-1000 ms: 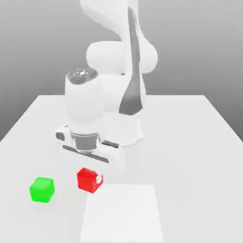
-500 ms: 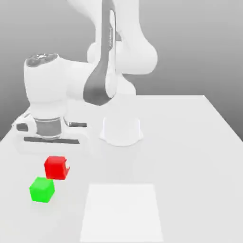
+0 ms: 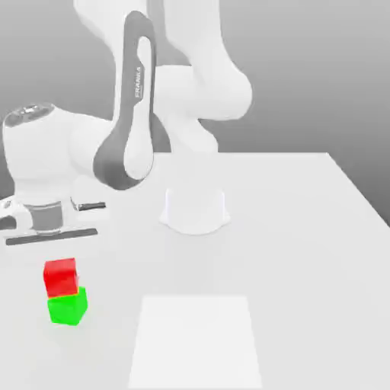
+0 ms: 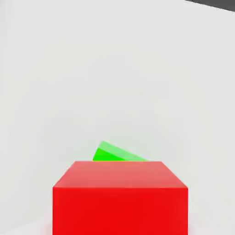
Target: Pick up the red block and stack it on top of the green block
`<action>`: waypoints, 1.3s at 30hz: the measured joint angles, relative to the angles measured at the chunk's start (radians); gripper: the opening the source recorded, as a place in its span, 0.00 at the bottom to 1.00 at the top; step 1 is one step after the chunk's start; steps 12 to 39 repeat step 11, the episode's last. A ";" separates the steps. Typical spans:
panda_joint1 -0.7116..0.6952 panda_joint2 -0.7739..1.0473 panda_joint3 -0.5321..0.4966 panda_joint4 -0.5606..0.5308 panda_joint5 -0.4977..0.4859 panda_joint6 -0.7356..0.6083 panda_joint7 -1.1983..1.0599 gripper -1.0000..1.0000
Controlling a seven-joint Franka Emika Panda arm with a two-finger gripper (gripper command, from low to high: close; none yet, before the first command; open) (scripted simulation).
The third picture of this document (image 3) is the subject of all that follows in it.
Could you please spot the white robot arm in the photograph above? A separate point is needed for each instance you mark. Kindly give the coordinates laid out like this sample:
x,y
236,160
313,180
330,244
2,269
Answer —
x,y
195,100

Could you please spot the small red cube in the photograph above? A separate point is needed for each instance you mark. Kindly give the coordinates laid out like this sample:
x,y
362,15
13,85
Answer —
x,y
60,277

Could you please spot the small green cube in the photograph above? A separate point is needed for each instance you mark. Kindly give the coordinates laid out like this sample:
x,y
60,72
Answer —
x,y
67,309

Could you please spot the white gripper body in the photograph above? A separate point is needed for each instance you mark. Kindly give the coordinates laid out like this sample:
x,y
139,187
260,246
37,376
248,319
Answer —
x,y
50,237

